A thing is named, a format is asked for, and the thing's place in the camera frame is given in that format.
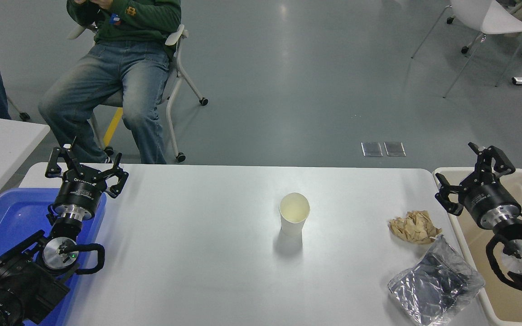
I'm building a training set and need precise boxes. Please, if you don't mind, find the white office chair on casters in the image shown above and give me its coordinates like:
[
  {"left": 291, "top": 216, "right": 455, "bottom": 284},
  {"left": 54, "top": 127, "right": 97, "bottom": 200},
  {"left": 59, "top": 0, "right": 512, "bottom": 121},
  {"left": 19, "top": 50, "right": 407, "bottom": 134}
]
[{"left": 68, "top": 24, "right": 209, "bottom": 163}]

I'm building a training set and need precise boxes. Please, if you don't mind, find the white shell chair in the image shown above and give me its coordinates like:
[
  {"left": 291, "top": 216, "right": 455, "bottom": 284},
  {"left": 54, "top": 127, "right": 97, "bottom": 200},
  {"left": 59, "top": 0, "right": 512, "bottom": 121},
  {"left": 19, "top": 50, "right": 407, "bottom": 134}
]
[{"left": 411, "top": 0, "right": 522, "bottom": 99}]

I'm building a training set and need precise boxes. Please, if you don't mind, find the blue plastic tray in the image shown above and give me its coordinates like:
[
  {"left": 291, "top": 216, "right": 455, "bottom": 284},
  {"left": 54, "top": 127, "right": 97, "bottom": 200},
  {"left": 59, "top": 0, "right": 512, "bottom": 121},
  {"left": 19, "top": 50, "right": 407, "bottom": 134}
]
[{"left": 0, "top": 188, "right": 106, "bottom": 326}]

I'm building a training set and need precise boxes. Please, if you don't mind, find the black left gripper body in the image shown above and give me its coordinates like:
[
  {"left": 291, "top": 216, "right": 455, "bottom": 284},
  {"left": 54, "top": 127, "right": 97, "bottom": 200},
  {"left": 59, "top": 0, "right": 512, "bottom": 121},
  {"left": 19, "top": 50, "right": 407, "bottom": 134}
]
[{"left": 54, "top": 170, "right": 107, "bottom": 213}]

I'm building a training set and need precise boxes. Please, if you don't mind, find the white paper cup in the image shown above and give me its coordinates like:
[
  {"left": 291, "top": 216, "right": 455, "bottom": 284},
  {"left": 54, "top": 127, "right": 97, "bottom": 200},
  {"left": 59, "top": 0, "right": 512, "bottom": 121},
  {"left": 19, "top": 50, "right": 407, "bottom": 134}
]
[{"left": 279, "top": 192, "right": 310, "bottom": 237}]

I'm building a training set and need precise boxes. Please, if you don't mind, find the yellow strip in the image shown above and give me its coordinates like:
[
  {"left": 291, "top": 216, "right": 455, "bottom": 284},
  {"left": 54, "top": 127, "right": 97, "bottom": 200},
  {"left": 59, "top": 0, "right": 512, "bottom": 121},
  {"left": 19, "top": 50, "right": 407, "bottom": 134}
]
[{"left": 102, "top": 107, "right": 124, "bottom": 148}]

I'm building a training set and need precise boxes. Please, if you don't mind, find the large pale plastic bin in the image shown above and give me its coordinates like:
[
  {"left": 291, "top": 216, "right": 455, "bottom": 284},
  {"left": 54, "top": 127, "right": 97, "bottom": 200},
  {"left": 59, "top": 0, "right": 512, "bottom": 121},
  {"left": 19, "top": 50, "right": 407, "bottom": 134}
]
[{"left": 432, "top": 167, "right": 522, "bottom": 326}]

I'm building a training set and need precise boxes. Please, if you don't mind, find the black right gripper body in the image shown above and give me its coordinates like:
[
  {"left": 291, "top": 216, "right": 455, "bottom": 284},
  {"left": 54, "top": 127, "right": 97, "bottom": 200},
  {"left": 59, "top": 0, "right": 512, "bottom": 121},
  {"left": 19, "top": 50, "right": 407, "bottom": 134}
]
[{"left": 463, "top": 181, "right": 521, "bottom": 219}]

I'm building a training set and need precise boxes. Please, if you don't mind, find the grey chair leg with caster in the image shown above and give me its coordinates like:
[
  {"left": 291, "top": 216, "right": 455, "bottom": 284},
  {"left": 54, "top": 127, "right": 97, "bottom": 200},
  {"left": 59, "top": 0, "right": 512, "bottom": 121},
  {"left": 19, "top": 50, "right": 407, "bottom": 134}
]
[{"left": 6, "top": 95, "right": 31, "bottom": 122}]

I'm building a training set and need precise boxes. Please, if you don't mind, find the tan paper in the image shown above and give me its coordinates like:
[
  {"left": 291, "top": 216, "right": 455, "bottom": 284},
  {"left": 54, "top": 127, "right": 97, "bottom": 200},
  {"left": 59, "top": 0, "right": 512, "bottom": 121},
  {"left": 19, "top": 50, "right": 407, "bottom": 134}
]
[{"left": 388, "top": 211, "right": 443, "bottom": 245}]

